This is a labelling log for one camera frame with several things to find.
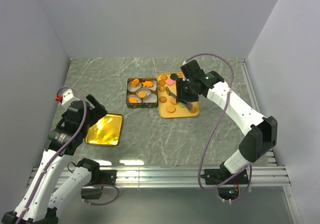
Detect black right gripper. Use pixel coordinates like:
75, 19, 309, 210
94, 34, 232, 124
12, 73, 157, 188
175, 78, 199, 103

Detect black round cookie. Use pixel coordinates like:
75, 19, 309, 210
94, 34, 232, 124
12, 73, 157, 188
170, 73, 178, 81

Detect pink round cookie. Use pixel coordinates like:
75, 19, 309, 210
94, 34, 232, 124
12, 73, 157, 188
166, 79, 175, 86

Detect round tan sandwich cookie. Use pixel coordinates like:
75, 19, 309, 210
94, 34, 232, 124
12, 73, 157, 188
166, 105, 176, 113

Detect swirl brown cookie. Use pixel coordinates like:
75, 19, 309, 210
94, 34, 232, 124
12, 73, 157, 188
160, 74, 168, 81

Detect metal tongs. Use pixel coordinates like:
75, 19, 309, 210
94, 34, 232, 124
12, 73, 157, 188
165, 87, 193, 112

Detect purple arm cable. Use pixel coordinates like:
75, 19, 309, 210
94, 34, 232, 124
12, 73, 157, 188
14, 85, 120, 222
184, 53, 252, 204

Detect green cookie tin box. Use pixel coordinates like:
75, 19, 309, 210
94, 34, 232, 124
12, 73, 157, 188
126, 78, 159, 108

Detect gold tin lid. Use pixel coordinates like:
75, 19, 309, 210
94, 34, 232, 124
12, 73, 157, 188
84, 113, 123, 146

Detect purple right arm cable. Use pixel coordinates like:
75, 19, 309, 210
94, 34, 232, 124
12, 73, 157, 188
184, 53, 252, 204

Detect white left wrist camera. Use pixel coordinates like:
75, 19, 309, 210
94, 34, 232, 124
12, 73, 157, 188
55, 88, 77, 108

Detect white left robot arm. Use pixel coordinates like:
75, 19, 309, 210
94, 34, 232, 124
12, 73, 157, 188
1, 89, 107, 223

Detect flower shaped brown cookie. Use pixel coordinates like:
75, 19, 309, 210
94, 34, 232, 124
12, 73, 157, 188
190, 106, 197, 113

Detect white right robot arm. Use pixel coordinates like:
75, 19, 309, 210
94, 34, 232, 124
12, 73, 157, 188
176, 60, 278, 183

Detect aluminium mounting rail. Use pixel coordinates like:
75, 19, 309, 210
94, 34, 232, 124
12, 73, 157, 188
100, 166, 291, 188

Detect gold cookie tray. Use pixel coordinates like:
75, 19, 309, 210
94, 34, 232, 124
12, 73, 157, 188
156, 73, 200, 118

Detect orange fish cookie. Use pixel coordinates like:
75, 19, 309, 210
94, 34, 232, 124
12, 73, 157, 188
131, 79, 141, 88
142, 81, 154, 88

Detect round orange chip cookie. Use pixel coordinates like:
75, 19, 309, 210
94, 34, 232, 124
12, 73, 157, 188
137, 91, 147, 98

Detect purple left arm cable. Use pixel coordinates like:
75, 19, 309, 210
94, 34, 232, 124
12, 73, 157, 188
14, 85, 120, 222

